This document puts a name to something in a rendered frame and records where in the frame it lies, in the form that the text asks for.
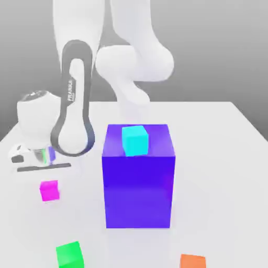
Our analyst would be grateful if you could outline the small magenta cube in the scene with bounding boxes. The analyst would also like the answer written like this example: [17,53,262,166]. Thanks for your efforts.
[39,180,61,202]

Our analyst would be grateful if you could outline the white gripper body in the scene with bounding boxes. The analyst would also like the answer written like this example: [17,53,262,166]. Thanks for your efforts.
[16,162,72,178]

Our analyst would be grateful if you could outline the large blue box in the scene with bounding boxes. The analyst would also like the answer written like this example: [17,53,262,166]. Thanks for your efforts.
[102,124,176,229]

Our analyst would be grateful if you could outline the small orange cube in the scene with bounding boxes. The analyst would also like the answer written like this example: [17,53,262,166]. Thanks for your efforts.
[180,253,207,268]

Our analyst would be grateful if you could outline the small green cube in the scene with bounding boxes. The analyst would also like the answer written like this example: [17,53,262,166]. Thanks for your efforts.
[55,241,85,268]

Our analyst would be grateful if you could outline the small cyan cube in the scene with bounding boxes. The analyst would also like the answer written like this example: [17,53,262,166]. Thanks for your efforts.
[121,125,149,157]

